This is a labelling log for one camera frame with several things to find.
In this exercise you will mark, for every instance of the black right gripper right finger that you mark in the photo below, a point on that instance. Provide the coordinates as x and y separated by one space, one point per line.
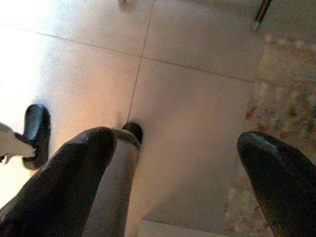
284 187

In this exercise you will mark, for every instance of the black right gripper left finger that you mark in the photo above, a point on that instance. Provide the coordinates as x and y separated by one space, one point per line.
61 187

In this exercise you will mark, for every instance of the speckled floor mat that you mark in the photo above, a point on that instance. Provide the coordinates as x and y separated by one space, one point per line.
284 86

